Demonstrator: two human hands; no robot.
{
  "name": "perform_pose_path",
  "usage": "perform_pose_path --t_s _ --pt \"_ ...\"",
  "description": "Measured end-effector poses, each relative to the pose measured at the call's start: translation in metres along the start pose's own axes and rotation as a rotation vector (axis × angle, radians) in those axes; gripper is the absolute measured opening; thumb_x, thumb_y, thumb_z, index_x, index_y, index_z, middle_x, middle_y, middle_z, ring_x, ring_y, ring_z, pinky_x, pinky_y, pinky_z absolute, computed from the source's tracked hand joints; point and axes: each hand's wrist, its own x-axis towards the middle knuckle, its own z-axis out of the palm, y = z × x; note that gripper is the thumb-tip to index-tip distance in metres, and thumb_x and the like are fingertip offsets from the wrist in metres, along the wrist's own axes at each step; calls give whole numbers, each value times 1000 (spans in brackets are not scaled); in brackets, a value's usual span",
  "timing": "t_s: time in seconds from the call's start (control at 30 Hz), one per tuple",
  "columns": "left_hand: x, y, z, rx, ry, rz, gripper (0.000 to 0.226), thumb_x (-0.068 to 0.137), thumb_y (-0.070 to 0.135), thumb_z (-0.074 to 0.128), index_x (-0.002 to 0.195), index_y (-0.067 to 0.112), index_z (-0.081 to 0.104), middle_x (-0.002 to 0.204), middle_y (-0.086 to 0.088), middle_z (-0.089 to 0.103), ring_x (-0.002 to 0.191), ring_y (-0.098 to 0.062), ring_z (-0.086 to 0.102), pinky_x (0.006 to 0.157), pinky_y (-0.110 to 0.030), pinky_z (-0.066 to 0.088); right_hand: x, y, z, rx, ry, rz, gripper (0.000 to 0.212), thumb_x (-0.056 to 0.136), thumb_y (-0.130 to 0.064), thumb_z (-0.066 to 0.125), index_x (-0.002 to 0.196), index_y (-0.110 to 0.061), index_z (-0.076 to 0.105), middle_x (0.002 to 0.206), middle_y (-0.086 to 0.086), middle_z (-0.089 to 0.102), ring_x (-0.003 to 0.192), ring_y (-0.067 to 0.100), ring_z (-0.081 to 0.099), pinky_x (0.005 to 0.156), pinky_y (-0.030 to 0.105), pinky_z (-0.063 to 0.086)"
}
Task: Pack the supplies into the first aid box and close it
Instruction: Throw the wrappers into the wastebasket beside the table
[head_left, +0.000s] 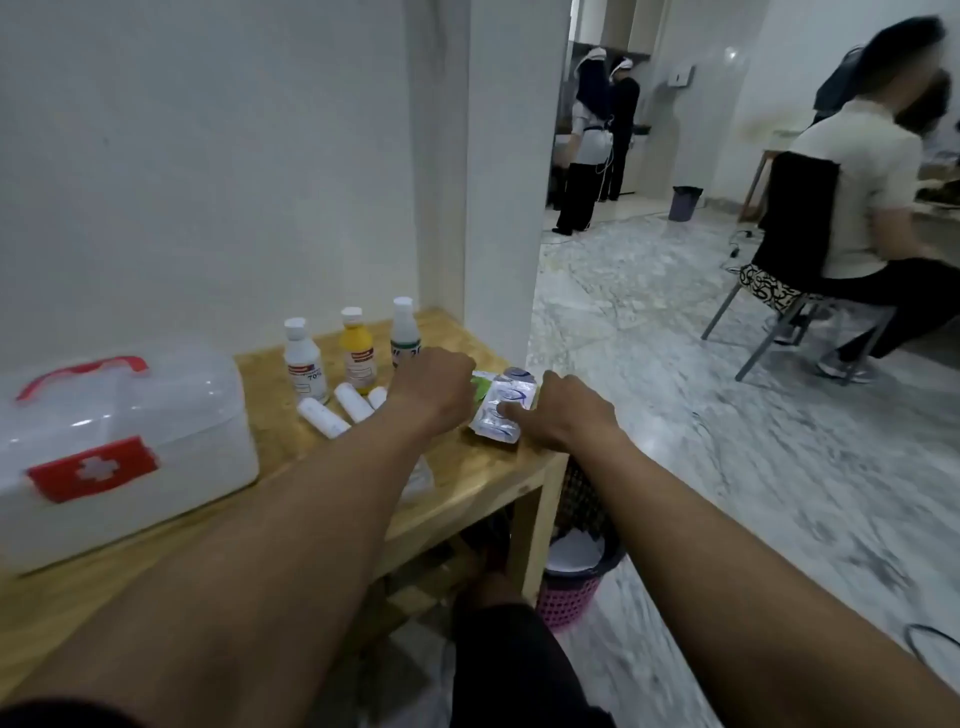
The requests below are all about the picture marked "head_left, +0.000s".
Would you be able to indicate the person's left hand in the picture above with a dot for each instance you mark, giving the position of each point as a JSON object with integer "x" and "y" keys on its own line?
{"x": 431, "y": 390}

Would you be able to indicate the person's right hand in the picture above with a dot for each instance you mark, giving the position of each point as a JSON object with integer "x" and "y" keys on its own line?
{"x": 559, "y": 412}

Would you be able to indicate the white bottle green label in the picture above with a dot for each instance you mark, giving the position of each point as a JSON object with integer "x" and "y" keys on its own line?
{"x": 405, "y": 334}

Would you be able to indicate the yellow bottle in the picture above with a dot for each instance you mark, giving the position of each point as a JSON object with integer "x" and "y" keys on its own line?
{"x": 357, "y": 352}

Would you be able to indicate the clear bag of cotton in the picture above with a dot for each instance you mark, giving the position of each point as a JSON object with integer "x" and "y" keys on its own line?
{"x": 416, "y": 480}

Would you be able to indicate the white bottle red label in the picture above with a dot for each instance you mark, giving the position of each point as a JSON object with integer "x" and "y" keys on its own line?
{"x": 305, "y": 367}

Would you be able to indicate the white first aid box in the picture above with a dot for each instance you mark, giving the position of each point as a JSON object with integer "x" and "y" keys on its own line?
{"x": 150, "y": 420}

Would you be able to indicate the person's right forearm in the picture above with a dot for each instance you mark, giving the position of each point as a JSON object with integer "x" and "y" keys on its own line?
{"x": 712, "y": 585}

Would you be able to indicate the person's left forearm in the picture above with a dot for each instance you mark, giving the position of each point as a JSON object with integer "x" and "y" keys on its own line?
{"x": 262, "y": 562}

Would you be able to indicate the person's black shorts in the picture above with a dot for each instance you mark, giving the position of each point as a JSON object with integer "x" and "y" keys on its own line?
{"x": 517, "y": 675}

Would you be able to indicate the wooden table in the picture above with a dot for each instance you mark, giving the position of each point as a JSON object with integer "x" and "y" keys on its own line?
{"x": 480, "y": 480}

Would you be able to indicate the pink and black basket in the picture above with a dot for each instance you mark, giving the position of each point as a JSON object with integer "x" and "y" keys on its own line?
{"x": 570, "y": 600}

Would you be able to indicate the patterned seat cushion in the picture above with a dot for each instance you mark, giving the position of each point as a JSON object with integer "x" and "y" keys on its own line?
{"x": 765, "y": 289}

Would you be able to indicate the grey waste bin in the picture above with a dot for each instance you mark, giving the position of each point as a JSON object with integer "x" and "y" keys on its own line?
{"x": 685, "y": 204}

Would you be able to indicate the black jacket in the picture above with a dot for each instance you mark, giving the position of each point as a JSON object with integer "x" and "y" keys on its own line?
{"x": 795, "y": 217}

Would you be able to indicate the metal frame chair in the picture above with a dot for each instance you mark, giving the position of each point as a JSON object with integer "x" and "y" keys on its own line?
{"x": 771, "y": 341}

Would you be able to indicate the white wall dispenser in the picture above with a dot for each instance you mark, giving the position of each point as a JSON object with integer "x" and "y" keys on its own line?
{"x": 681, "y": 75}

